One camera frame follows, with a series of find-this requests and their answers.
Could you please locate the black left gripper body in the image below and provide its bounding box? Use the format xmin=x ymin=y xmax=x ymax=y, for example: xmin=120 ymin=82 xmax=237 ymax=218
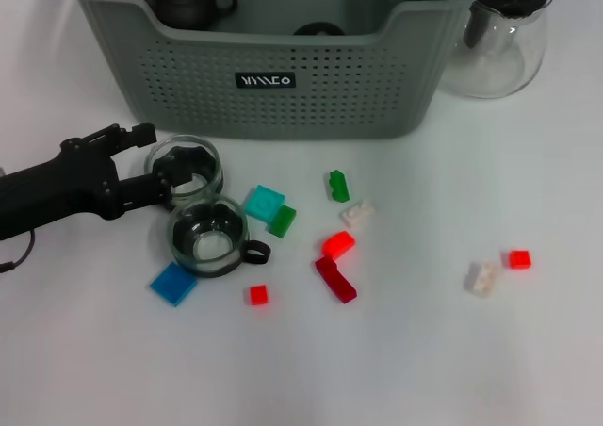
xmin=0 ymin=137 xmax=120 ymax=243

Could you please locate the glass teacup black sleeve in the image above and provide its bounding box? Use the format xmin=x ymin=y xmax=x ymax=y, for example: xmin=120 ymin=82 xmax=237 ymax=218
xmin=167 ymin=193 xmax=272 ymax=280
xmin=291 ymin=22 xmax=348 ymax=37
xmin=143 ymin=134 xmax=223 ymax=200

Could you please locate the blue toy plate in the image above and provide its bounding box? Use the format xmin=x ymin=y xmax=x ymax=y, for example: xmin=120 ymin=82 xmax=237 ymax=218
xmin=149 ymin=261 xmax=199 ymax=308

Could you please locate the grey-green perforated storage bin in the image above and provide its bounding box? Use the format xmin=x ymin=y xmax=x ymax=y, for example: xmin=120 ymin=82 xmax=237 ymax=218
xmin=63 ymin=0 xmax=491 ymax=140

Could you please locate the teal flat toy plate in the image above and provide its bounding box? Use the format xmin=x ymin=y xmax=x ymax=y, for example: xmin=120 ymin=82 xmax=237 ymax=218
xmin=243 ymin=184 xmax=286 ymax=222

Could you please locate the translucent green toy brick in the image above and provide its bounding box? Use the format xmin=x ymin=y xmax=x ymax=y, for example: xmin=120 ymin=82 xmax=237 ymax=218
xmin=268 ymin=205 xmax=298 ymax=238

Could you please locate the black ceramic teapot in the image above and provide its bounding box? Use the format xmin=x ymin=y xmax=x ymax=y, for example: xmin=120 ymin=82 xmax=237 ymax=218
xmin=139 ymin=0 xmax=238 ymax=30

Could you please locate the dark green toy brick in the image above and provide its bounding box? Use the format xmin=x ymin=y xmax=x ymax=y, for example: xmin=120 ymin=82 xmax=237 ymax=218
xmin=323 ymin=169 xmax=352 ymax=205

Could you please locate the bright red toy brick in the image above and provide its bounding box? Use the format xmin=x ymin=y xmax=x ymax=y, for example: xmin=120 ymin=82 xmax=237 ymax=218
xmin=321 ymin=231 xmax=357 ymax=261

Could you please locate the dark red long toy brick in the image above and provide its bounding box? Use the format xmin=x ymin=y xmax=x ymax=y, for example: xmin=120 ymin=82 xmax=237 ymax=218
xmin=314 ymin=255 xmax=358 ymax=304

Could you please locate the white toy brick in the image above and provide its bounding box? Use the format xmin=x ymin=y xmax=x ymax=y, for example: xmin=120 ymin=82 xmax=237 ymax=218
xmin=339 ymin=201 xmax=377 ymax=231
xmin=464 ymin=260 xmax=501 ymax=299

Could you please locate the glass carafe black lid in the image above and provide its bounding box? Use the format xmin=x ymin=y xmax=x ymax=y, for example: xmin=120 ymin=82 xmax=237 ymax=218
xmin=437 ymin=0 xmax=557 ymax=100

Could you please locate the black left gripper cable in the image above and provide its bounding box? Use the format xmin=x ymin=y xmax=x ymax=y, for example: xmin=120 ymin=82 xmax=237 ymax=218
xmin=0 ymin=230 xmax=37 ymax=274

